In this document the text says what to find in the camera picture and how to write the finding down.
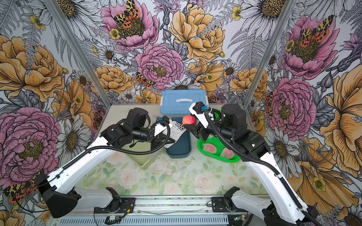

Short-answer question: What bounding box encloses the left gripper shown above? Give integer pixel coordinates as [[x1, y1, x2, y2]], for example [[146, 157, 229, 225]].
[[132, 127, 175, 151]]

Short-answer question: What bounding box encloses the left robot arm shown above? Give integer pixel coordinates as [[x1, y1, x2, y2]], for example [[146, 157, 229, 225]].
[[35, 108, 174, 218]]

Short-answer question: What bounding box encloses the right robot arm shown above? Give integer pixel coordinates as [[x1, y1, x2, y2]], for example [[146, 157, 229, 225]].
[[184, 102, 320, 226]]

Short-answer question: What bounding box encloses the netted apple in basket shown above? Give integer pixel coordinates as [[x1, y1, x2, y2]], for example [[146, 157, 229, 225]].
[[220, 148, 235, 160], [202, 143, 217, 154]]

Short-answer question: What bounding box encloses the bright green perforated basket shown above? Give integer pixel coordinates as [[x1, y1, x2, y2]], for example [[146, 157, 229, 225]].
[[197, 110, 246, 163]]

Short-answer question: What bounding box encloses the dark teal plastic tray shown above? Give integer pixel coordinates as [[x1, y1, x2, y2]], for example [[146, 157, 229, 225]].
[[166, 131, 192, 159]]

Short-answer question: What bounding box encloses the pale green perforated basket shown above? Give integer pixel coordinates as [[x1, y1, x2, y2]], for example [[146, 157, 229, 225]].
[[123, 143, 165, 170]]

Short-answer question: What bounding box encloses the blue lidded storage box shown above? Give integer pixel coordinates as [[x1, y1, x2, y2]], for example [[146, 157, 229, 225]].
[[160, 89, 209, 116]]

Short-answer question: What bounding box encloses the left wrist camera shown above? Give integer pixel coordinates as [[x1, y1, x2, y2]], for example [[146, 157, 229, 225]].
[[154, 116, 172, 136]]

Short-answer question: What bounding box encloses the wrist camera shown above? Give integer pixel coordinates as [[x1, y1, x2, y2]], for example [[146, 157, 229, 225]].
[[154, 116, 172, 136], [188, 101, 211, 128]]

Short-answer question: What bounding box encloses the right black cable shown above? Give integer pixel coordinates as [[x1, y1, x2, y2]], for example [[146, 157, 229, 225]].
[[203, 108, 323, 226]]

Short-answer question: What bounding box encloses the black cable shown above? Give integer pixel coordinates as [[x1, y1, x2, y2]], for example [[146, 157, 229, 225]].
[[14, 120, 172, 212], [203, 108, 323, 226]]

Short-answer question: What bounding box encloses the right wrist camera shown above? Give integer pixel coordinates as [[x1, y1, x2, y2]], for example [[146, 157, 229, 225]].
[[188, 101, 211, 128]]

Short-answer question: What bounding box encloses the left black cable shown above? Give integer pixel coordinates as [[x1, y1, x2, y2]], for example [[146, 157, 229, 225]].
[[14, 120, 172, 212]]

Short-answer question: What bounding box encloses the aluminium front rail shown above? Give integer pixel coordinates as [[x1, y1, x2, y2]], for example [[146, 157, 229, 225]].
[[48, 195, 265, 226]]

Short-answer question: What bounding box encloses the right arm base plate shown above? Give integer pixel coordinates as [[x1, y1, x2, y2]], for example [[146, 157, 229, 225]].
[[211, 197, 247, 213]]

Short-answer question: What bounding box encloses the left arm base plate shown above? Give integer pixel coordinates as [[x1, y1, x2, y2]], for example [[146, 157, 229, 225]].
[[94, 198, 136, 214]]

